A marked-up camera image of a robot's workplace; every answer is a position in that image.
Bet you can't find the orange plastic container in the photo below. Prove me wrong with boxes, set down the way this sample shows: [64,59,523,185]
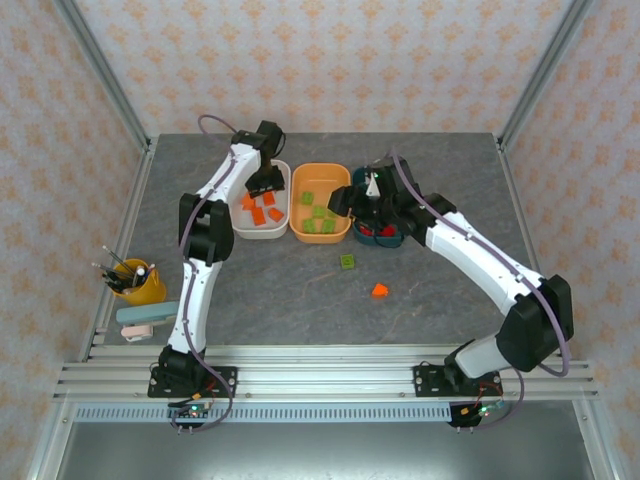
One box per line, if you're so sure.
[289,163,352,245]

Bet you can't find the teal plastic container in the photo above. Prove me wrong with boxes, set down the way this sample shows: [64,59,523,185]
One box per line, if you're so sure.
[351,166,416,249]

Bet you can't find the white plastic container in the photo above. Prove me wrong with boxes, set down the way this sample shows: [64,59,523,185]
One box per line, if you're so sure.
[230,159,292,240]

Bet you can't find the pink tipped pen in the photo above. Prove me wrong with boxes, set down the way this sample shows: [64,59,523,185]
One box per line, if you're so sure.
[130,263,157,296]

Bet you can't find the yellow pencil cup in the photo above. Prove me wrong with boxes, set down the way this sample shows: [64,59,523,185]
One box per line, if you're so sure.
[111,258,168,307]

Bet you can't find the black pencil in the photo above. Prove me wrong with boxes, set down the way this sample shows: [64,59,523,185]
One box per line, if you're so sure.
[91,262,124,281]
[101,245,134,277]

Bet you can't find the small pink stapler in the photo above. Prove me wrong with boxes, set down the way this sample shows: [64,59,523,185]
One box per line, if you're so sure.
[120,323,154,343]

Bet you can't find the grey metal lower panel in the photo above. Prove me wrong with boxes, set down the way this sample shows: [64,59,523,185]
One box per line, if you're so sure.
[54,422,599,480]

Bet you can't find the aluminium table side rail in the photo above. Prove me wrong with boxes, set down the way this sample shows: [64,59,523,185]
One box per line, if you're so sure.
[496,135,571,360]
[78,139,157,362]

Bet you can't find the wide aluminium mounting rail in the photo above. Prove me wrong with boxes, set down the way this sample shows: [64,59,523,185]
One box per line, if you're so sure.
[52,343,600,402]

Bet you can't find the aluminium frame post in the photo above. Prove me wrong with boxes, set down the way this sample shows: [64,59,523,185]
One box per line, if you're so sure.
[572,399,624,480]
[498,0,595,151]
[53,0,153,154]
[24,402,76,480]

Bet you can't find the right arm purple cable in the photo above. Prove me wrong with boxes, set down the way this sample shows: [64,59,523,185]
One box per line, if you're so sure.
[389,146,574,431]

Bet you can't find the small circuit board with wires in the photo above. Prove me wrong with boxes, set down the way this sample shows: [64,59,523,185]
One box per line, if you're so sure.
[448,399,506,429]
[167,393,217,432]

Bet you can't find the slotted grey cable duct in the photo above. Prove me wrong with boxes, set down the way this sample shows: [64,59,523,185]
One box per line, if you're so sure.
[73,405,452,424]

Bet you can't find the lower aluminium frame post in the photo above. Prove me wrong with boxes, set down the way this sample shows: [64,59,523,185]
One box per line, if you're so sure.
[572,399,624,480]
[24,402,76,480]

